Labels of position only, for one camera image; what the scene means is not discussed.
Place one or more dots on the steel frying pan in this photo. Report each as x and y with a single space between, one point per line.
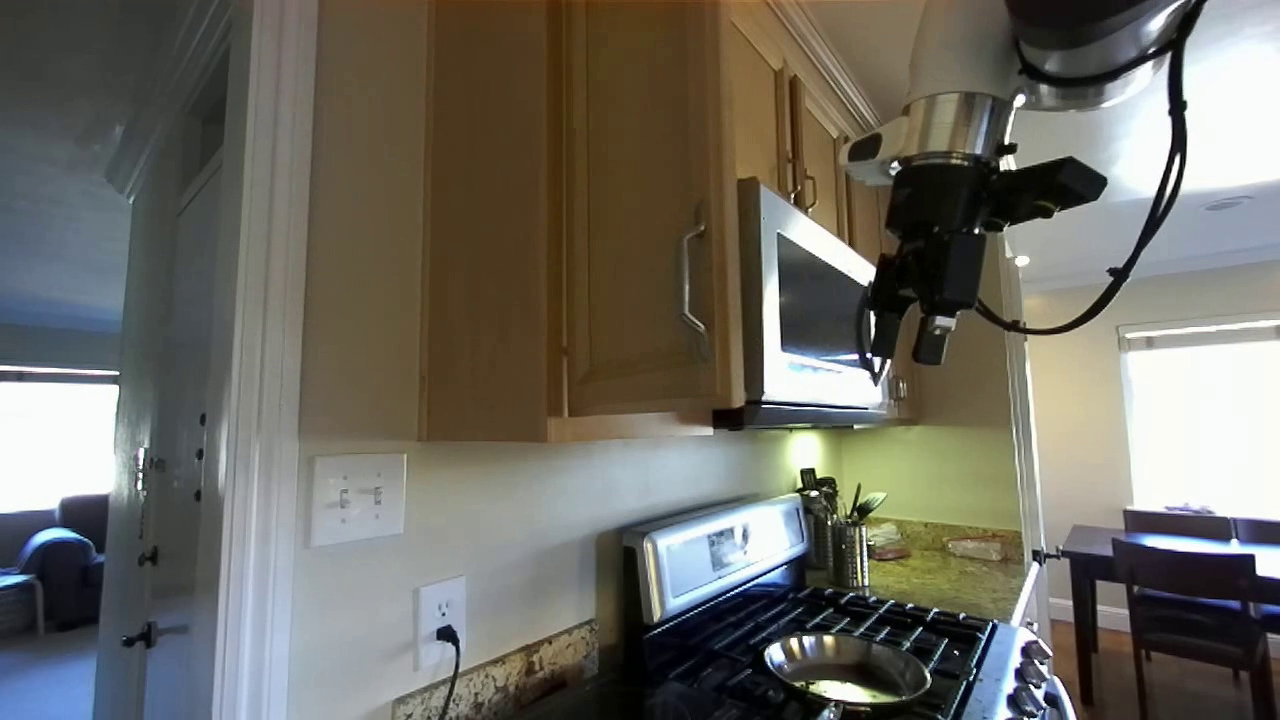
846 671

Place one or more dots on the stainless steel microwave oven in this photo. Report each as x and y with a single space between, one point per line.
813 313

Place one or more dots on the dark blue armchair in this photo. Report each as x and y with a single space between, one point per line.
54 560

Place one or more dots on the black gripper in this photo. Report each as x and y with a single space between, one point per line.
942 222

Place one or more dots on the white wall power outlet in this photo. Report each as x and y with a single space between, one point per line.
443 620

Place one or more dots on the white light switch plate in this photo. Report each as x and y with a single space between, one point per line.
357 498

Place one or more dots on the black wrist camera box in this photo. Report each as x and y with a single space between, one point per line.
1045 188

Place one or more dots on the stainless steel gas stove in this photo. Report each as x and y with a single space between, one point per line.
826 626

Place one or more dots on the wooden cupboard cabinet body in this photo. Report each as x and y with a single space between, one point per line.
424 224

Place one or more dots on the white room door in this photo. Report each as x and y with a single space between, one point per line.
167 401

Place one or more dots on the dark pepper grinder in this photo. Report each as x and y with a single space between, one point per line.
819 513

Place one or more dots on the dark wooden dining chair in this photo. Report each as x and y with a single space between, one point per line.
1185 603
1183 521

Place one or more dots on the short wooden cupboard door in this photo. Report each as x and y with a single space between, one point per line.
752 123
823 166

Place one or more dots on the metal utensil crock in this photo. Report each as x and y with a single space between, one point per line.
854 553

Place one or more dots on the dark wooden dining table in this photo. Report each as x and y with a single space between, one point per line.
1172 553

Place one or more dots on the tall wooden cupboard door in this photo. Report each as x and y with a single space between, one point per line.
641 215

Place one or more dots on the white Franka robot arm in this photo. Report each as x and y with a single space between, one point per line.
974 80

